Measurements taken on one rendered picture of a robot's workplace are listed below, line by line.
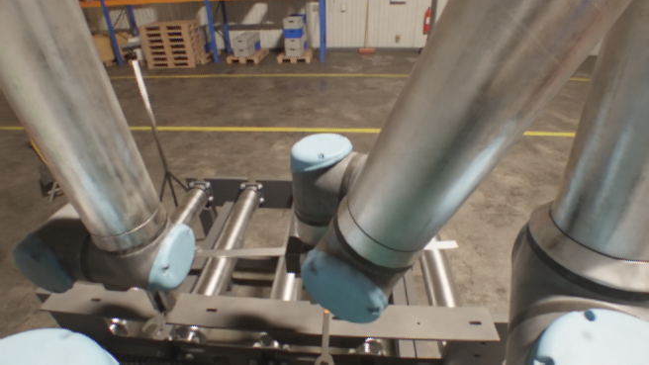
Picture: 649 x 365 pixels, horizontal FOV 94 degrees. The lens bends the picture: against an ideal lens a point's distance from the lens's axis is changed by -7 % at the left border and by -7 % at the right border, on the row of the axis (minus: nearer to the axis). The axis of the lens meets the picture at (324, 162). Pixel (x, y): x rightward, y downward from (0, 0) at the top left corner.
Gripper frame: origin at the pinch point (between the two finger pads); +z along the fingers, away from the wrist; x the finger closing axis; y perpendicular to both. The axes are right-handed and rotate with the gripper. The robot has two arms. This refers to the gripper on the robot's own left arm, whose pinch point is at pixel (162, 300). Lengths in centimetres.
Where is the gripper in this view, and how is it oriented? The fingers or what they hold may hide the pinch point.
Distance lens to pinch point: 84.4
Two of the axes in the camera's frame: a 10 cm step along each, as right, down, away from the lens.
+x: -10.0, -0.2, 0.7
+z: 0.2, 8.6, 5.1
